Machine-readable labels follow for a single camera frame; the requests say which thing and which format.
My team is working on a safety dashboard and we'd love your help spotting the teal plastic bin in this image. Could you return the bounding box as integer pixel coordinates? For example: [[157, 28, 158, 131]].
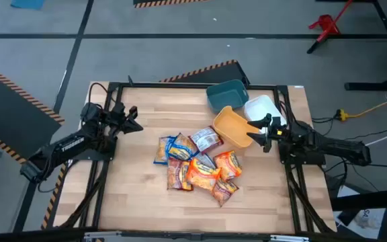
[[206, 79, 250, 114]]

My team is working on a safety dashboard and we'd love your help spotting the black desk leg frame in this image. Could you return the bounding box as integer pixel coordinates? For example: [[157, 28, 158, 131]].
[[344, 0, 387, 91]]

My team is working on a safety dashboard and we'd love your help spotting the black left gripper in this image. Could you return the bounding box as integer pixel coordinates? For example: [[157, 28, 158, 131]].
[[104, 102, 144, 137]]

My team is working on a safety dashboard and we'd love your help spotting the black hazard-striped floor mat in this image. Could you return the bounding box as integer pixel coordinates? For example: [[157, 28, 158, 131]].
[[132, 0, 211, 9], [159, 59, 251, 87]]

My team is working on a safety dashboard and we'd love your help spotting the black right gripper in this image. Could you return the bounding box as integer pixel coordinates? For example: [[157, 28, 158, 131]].
[[246, 113, 290, 153]]

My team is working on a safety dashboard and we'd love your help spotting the black table frame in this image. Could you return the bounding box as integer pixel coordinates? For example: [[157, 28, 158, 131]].
[[57, 80, 336, 235]]

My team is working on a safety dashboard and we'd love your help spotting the blue floor mat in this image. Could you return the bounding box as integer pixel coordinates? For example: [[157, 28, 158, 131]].
[[10, 0, 46, 10]]

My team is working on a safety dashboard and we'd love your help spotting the large black hazard-striped mat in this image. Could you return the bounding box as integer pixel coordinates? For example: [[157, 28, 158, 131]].
[[0, 59, 65, 165]]

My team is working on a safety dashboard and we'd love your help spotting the white plastic bin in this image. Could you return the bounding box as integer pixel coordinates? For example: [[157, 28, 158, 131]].
[[243, 94, 288, 135]]

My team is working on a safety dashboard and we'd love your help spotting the black floor cable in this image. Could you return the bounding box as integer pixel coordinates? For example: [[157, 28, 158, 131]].
[[310, 116, 387, 142]]

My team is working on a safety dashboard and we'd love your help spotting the blue Maruchan noodle pack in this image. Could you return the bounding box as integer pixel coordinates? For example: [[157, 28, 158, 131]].
[[167, 132, 200, 161], [193, 152, 217, 170], [153, 135, 178, 165]]

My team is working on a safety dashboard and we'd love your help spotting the yellow plastic bin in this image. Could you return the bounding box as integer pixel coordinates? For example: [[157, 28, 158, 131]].
[[212, 106, 255, 149]]

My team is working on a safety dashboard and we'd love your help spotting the orange Maruchan noodle pack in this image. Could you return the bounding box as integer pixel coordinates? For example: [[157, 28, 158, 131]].
[[211, 179, 239, 208], [213, 150, 243, 182], [185, 157, 222, 192]]

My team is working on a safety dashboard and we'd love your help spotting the red floor stand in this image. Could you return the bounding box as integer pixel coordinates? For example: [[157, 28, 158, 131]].
[[308, 0, 354, 54]]

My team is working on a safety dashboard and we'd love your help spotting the red Maruchan noodle pack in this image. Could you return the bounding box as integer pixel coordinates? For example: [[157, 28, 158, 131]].
[[188, 125, 224, 155], [166, 157, 194, 192]]

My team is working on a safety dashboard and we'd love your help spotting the black camera mount beam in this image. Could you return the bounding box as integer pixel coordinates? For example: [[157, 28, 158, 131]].
[[0, 227, 387, 242]]

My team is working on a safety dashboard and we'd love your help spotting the yellow extension cord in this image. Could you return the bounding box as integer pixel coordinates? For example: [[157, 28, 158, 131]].
[[335, 92, 387, 122]]

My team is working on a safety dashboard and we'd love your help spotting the white paper sheet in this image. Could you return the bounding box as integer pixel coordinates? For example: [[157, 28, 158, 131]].
[[334, 186, 387, 240]]

